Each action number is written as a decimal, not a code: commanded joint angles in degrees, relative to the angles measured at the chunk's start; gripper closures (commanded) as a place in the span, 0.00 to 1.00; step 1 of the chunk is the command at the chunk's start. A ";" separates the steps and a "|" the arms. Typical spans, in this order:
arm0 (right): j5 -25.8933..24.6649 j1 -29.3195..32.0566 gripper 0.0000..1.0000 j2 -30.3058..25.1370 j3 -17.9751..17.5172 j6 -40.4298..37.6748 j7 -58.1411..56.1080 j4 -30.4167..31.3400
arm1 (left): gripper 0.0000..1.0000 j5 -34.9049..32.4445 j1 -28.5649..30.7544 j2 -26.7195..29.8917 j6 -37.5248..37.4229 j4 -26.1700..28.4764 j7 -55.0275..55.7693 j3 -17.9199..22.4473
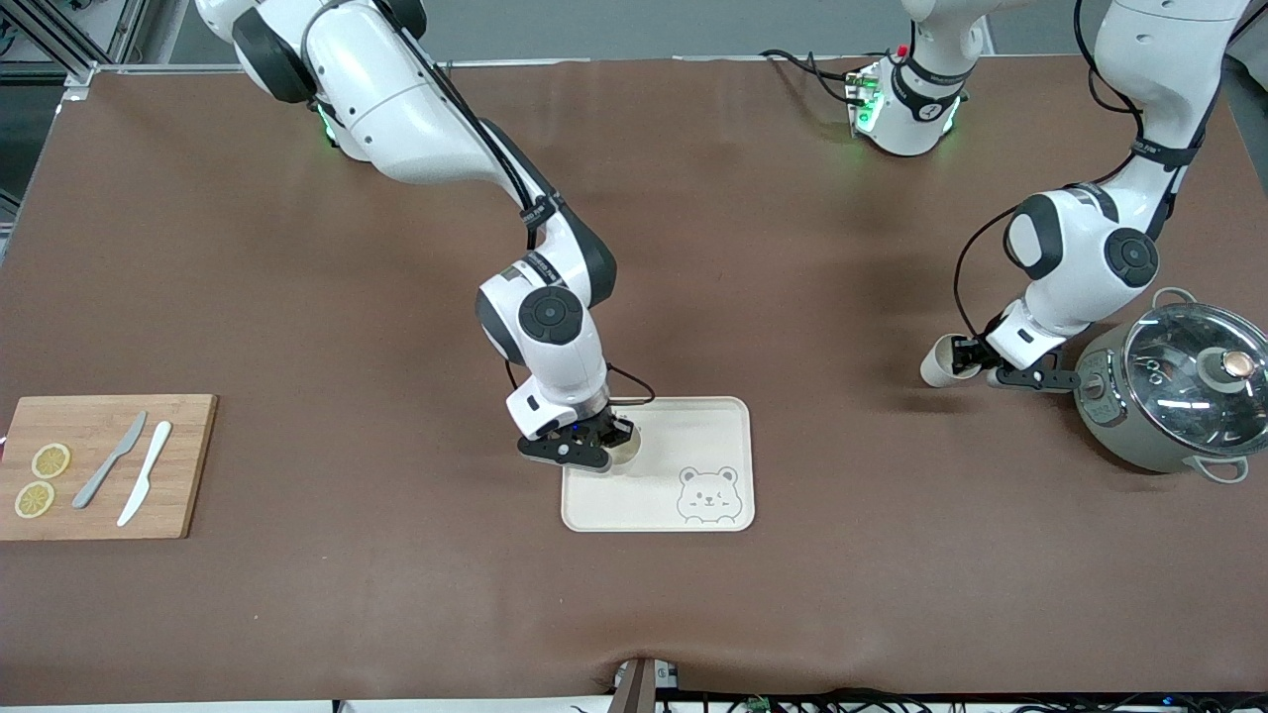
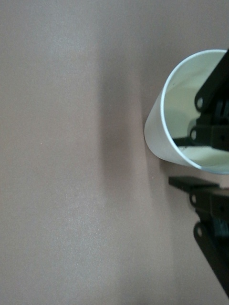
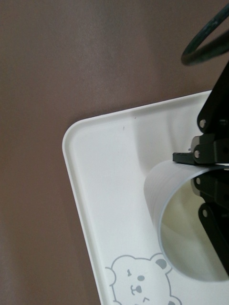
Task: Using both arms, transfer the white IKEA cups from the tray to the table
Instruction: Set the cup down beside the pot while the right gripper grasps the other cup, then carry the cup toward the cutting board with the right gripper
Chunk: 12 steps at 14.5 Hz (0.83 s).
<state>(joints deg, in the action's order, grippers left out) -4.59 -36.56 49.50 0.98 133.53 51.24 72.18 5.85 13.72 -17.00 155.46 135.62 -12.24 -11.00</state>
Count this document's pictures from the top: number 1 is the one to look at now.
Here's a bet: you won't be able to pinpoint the cream bear print tray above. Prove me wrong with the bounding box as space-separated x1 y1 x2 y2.
562 396 756 534

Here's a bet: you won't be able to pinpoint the grey-green electric pot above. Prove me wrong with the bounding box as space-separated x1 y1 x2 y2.
1073 287 1268 484

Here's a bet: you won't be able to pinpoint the glass pot lid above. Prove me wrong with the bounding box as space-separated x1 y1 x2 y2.
1122 302 1268 432

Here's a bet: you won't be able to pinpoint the brown table mat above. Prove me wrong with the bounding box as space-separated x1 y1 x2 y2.
0 54 1268 706

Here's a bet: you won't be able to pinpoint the bamboo cutting board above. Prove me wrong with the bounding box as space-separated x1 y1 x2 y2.
0 394 219 542

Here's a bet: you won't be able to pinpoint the white plastic knife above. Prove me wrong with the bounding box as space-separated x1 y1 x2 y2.
117 421 173 528

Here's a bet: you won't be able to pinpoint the grey plastic knife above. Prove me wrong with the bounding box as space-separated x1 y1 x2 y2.
71 411 149 510

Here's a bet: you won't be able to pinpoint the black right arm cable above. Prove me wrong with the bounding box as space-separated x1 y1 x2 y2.
391 20 658 408

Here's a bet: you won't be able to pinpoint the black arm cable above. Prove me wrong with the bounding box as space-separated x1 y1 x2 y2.
953 0 1229 344
391 20 658 408

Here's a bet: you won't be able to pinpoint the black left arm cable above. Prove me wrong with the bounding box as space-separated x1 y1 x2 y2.
953 0 1229 344

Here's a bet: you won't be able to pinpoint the metal camera mount clamp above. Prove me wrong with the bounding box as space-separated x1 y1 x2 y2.
612 656 681 713

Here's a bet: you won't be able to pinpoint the black base cables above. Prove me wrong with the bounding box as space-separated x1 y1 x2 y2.
761 48 868 108

